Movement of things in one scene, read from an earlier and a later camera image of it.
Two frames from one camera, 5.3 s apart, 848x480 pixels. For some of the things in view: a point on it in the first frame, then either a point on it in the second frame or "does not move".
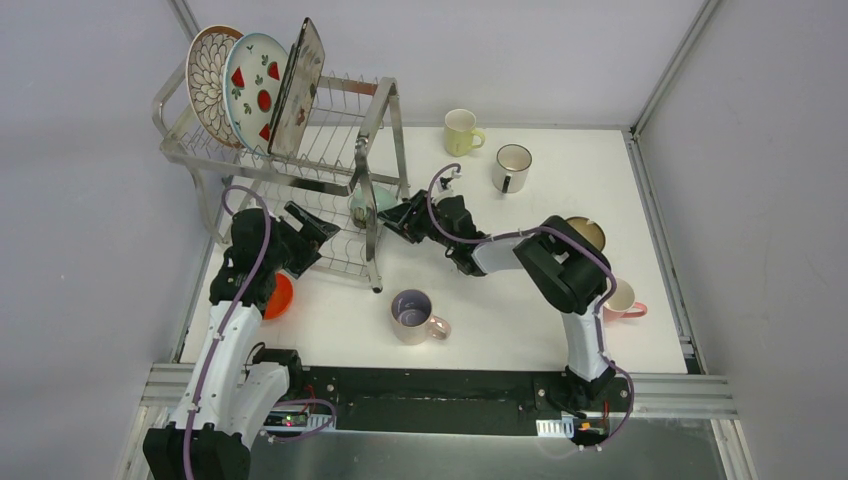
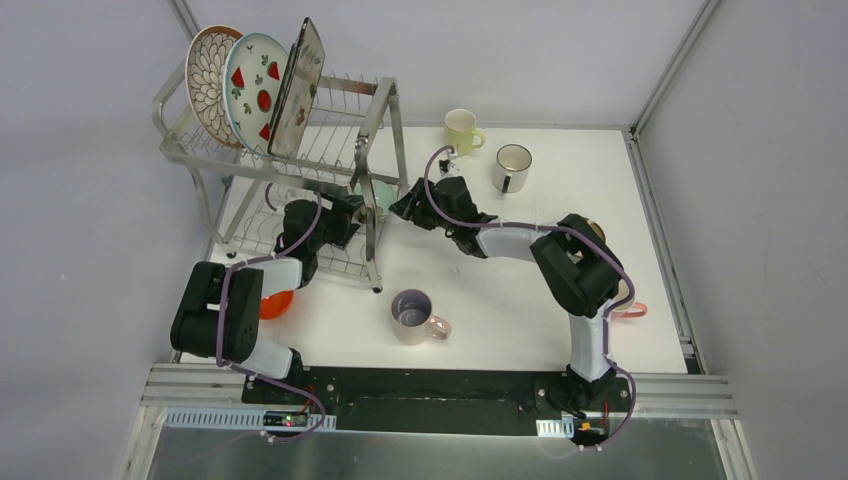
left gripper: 296,237 → 349,216
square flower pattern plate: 298,92 does not move
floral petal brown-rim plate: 204,75 does not move
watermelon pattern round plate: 254,83 does not move
